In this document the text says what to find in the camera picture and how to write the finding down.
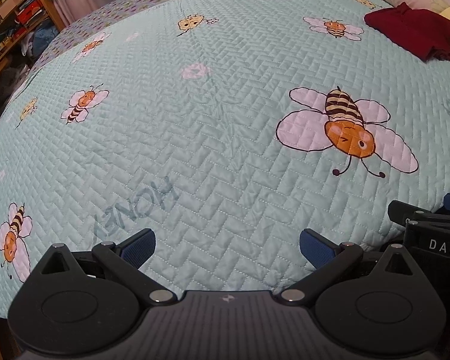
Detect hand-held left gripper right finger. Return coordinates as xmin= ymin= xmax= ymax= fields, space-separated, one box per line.
xmin=276 ymin=228 xmax=416 ymax=305

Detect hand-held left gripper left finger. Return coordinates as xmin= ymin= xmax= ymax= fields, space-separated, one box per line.
xmin=40 ymin=228 xmax=177 ymax=305

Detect bee print quilted bedspread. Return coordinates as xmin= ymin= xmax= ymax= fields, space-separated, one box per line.
xmin=0 ymin=0 xmax=450 ymax=321

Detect dark red folded garment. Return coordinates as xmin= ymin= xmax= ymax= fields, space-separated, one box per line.
xmin=364 ymin=2 xmax=450 ymax=62

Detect wooden bookshelf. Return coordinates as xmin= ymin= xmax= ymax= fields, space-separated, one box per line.
xmin=0 ymin=0 xmax=67 ymax=73

